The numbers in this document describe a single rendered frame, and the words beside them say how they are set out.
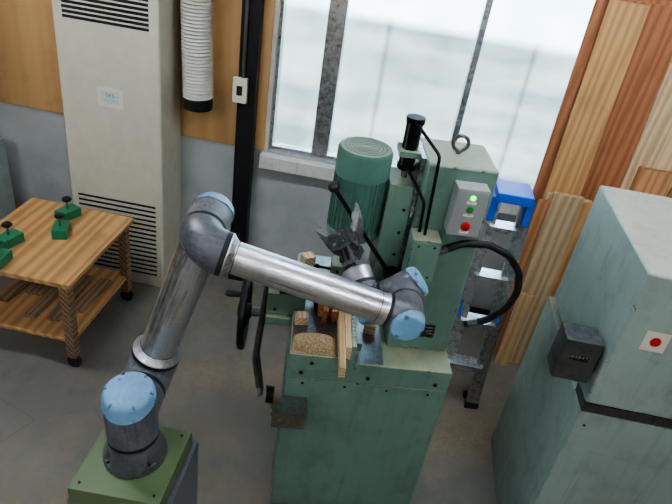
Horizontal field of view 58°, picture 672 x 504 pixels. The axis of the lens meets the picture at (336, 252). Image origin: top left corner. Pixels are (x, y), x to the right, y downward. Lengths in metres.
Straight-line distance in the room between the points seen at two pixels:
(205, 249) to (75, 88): 2.00
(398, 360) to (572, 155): 1.53
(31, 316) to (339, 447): 1.68
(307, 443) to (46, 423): 1.23
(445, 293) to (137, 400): 1.03
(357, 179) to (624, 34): 1.66
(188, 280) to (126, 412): 0.41
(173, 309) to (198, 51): 1.68
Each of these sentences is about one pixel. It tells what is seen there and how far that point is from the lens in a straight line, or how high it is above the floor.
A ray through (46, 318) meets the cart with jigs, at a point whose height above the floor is 0.18.
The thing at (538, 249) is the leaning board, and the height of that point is 0.73.
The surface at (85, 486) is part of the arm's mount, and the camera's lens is 2.01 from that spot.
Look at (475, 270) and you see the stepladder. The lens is 2.86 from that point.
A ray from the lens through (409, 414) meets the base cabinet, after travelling 2.30.
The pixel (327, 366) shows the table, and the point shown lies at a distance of 1.99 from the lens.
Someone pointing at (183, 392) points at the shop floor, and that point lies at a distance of 3.08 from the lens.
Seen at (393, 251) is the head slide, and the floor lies 1.18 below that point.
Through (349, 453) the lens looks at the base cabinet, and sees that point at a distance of 2.44.
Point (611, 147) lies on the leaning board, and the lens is 3.28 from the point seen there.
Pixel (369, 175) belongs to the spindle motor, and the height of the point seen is 1.45.
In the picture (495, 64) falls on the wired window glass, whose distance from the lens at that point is 3.25.
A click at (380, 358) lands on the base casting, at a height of 0.80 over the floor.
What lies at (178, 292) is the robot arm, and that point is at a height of 1.17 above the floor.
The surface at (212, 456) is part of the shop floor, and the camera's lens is 2.82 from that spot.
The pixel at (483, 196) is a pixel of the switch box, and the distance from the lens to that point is 1.84.
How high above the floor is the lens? 2.21
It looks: 32 degrees down
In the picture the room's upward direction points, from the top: 9 degrees clockwise
